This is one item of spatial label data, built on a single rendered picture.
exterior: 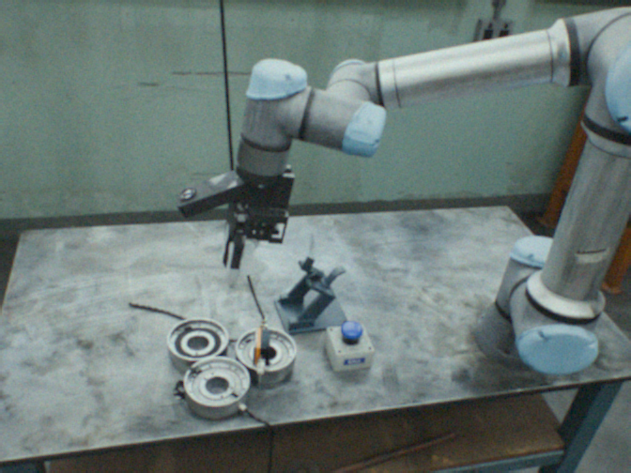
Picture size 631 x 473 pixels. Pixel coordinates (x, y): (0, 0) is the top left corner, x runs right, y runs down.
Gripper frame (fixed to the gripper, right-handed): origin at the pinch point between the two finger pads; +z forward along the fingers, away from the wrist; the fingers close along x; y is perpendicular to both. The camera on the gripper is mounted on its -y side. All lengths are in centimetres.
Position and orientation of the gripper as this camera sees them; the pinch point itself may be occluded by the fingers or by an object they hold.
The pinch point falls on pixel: (225, 271)
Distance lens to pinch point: 102.2
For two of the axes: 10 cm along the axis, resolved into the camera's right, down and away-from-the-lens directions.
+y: 9.5, 0.6, 3.1
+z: -2.3, 8.2, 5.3
